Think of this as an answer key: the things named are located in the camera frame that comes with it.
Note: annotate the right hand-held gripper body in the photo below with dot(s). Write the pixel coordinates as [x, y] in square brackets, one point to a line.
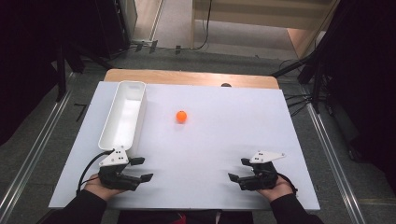
[261, 179]

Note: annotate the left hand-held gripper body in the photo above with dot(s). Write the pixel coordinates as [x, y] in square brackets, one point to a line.
[116, 179]

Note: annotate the white plastic bin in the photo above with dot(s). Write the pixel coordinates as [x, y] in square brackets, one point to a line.
[124, 118]

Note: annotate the orange table tennis ball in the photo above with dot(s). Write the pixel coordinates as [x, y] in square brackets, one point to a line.
[181, 116]

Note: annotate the person's right hand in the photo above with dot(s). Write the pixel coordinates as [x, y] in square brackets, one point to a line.
[277, 191]

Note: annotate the person's left hand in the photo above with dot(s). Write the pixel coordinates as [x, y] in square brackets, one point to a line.
[98, 188]

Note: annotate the small dark round object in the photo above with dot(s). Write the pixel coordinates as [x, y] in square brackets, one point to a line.
[226, 85]

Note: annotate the wooden table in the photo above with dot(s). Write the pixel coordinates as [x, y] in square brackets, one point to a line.
[186, 77]

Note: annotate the black metal stand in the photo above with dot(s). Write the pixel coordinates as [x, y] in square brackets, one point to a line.
[62, 74]
[316, 71]

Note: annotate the grey cabinet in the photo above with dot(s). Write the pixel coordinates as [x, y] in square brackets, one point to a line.
[129, 18]

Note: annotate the black curtain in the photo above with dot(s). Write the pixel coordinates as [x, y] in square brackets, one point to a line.
[367, 77]
[28, 62]

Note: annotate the metal floor rail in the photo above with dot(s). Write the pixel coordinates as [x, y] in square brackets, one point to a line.
[334, 161]
[34, 149]

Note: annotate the light wooden frame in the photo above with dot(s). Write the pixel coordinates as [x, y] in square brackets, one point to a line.
[249, 21]

